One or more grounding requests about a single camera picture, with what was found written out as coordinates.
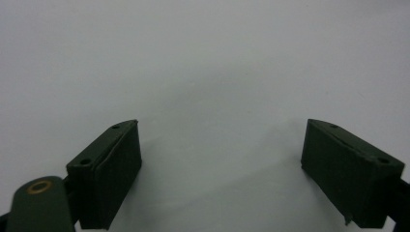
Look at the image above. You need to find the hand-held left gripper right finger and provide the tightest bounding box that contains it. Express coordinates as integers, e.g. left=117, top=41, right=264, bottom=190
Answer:
left=300, top=118, right=406, bottom=229

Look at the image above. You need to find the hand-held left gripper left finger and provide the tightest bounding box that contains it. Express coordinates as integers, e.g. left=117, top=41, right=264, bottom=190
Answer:
left=66, top=119, right=143, bottom=231

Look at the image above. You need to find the white table sheet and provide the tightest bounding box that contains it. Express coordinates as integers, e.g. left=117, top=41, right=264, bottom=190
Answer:
left=0, top=0, right=410, bottom=232

